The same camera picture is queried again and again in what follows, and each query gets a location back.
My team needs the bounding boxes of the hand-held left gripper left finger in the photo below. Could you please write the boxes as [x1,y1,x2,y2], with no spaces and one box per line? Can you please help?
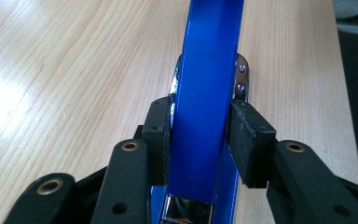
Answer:
[133,96,172,187]

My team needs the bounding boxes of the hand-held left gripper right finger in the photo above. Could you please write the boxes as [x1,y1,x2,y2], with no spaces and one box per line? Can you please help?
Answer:
[226,99,278,189]

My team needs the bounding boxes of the blue stapler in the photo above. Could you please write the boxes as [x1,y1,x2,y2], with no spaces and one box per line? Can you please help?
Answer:
[150,0,250,224]

